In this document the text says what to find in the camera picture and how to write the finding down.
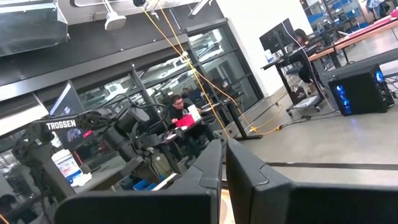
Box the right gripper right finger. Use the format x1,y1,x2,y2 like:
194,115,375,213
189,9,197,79
226,138,398,224

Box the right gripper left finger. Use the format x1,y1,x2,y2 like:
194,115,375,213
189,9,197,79
54,139,223,224

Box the person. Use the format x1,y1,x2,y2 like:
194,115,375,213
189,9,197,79
167,94,217,166
294,28,321,94

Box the blue storage bin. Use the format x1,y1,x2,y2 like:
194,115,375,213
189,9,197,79
119,174,162,191

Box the red box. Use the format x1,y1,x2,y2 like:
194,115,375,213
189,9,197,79
175,113,196,128

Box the white wipes tub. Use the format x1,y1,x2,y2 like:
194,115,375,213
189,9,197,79
51,149,84,187

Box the black desk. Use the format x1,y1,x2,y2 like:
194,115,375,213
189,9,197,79
157,102,264,175

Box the white ceiling device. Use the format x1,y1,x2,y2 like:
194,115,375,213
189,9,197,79
104,11,127,31

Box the black rolling stand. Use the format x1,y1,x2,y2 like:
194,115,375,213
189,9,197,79
260,46,338,118

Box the black computer tower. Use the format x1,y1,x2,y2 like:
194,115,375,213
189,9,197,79
328,63,396,117

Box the wooden workbench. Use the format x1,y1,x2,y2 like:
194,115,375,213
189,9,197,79
307,14,398,65

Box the metal storage shelf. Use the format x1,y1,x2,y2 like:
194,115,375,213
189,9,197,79
303,0,368,35

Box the yellow extension cable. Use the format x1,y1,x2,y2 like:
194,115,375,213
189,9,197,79
141,6,233,139
158,7,284,136

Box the black framed glass wall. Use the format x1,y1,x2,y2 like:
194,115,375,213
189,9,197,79
0,18,265,200

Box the dark metal duct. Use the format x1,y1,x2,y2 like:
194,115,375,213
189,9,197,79
0,0,68,57

